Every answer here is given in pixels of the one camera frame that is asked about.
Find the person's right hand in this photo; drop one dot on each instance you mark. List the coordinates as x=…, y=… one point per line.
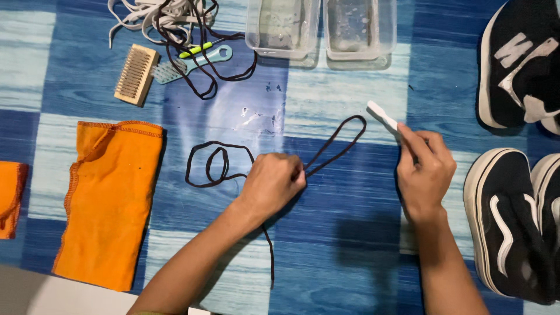
x=426, y=179

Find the person's left hand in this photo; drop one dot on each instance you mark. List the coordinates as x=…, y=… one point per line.
x=269, y=186

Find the person's left fingers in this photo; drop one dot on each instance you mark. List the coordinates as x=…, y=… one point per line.
x=294, y=168

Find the long black shoelace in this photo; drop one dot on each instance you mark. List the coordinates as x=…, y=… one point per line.
x=272, y=267

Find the white toothbrush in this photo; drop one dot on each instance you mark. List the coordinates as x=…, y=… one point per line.
x=380, y=113

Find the blue checkered mat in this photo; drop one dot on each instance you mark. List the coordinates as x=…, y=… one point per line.
x=341, y=227

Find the tangled dark shoelace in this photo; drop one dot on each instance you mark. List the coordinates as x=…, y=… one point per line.
x=205, y=65

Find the clear plastic container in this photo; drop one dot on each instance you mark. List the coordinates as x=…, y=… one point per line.
x=358, y=26
x=282, y=26

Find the teal plastic brush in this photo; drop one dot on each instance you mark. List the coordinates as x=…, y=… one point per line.
x=197, y=61

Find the wooden scrub brush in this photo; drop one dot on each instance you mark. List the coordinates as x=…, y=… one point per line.
x=135, y=74

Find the large orange cloth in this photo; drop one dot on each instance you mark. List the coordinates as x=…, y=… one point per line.
x=109, y=201

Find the tangled white shoelaces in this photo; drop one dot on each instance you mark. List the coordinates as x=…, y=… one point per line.
x=144, y=15

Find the black sneaker with white stripe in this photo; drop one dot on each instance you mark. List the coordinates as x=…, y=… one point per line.
x=549, y=197
x=503, y=227

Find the black sneaker with grey letter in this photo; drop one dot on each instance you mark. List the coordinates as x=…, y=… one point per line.
x=520, y=65

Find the small orange cloth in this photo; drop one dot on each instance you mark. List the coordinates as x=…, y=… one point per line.
x=11, y=197

